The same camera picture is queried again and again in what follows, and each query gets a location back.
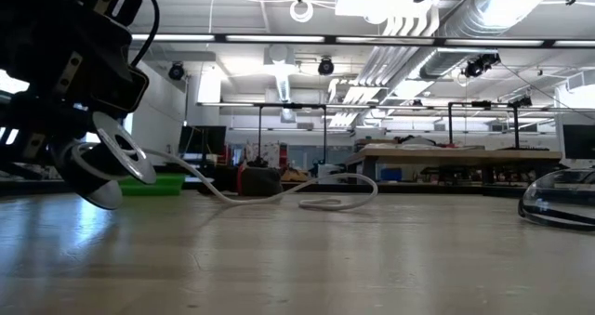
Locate green square bin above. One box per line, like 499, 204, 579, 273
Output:
118, 172, 187, 197

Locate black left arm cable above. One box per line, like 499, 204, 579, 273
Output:
131, 0, 162, 70

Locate black beam with light strips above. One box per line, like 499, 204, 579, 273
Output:
129, 32, 595, 47

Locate white cord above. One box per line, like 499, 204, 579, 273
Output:
69, 140, 379, 213

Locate flat silver duct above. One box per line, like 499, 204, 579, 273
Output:
419, 48, 494, 80

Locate white container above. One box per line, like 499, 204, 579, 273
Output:
317, 163, 344, 185

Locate black ceiling spotlight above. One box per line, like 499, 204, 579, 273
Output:
317, 57, 336, 77
167, 61, 186, 82

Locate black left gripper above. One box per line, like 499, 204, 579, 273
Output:
0, 0, 144, 142

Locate dark bag with red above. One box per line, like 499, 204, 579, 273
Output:
198, 164, 284, 198

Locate silver spiral duct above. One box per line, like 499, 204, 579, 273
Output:
439, 0, 554, 38

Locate blue bin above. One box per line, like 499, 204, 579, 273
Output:
379, 166, 403, 182

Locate black gantry frame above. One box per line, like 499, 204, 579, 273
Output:
447, 99, 521, 150
257, 102, 327, 165

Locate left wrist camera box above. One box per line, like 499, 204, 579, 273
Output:
86, 66, 151, 120

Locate ceiling air unit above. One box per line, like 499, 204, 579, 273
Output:
334, 0, 441, 26

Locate white cable coil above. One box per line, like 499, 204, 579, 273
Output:
288, 0, 315, 24

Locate black monitor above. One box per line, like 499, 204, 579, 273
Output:
178, 125, 228, 156
562, 123, 595, 161

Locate clear safety glasses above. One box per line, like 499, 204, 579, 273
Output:
517, 167, 595, 232

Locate black ceiling camera cluster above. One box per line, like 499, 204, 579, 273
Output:
462, 52, 502, 79

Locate wooden workbench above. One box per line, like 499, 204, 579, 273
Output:
346, 146, 563, 186

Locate white ceiling duct fitting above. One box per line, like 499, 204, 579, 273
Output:
263, 44, 298, 103

